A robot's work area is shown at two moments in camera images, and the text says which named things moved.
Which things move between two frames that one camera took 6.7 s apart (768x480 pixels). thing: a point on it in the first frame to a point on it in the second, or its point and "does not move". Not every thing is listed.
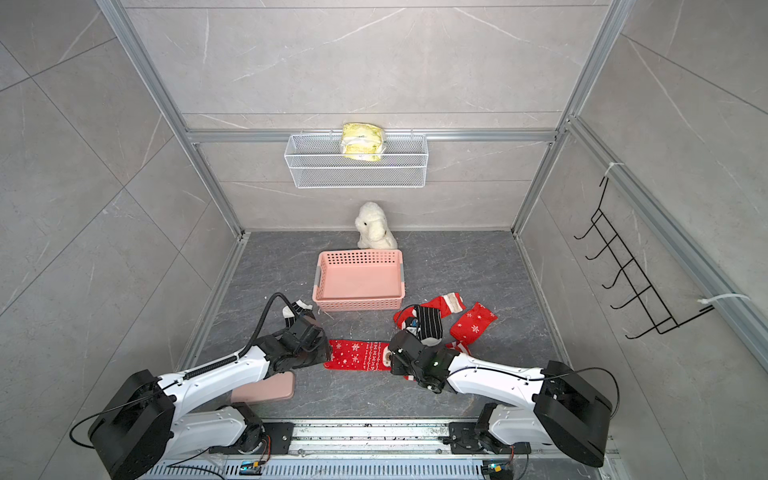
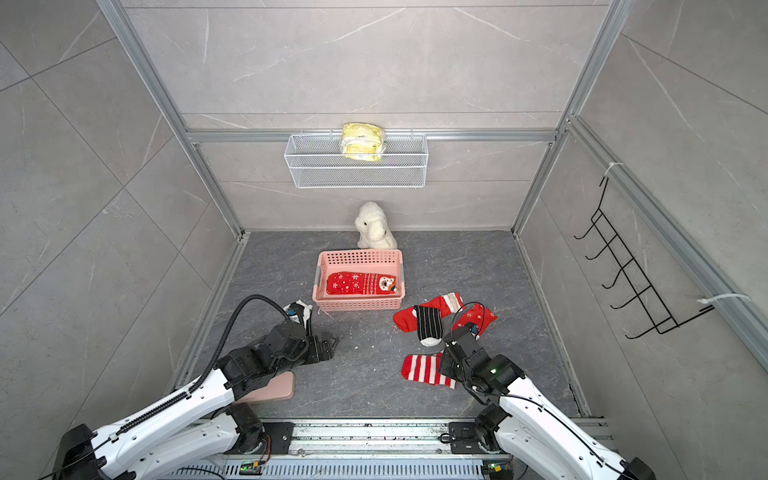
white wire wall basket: [313, 161] does not move
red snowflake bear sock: [365, 356] to [347, 283]
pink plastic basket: [359, 280] does not move
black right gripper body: [399, 368] to [449, 366]
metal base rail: [390, 450] does not move
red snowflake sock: [472, 324] does not move
